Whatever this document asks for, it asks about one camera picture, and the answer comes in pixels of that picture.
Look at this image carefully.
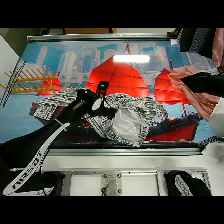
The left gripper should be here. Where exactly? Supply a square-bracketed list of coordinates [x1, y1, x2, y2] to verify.
[88, 99, 119, 121]

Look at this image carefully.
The zebra patterned garment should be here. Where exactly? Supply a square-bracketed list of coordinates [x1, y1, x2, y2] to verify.
[32, 87, 169, 148]

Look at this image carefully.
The yellow clothes rack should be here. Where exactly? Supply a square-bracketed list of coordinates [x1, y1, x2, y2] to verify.
[0, 60, 60, 108]

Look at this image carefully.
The black garment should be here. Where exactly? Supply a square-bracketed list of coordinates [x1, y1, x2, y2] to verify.
[179, 28, 198, 53]

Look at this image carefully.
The checked garment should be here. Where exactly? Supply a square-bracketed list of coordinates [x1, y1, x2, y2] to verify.
[189, 28, 216, 56]

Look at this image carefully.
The pink striped garment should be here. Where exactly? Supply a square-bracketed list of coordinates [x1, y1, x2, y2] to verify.
[211, 28, 224, 68]

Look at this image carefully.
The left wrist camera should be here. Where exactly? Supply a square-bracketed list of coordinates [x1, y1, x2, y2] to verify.
[95, 80, 110, 98]

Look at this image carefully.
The silver frame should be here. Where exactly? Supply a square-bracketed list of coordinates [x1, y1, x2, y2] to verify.
[26, 32, 224, 197]

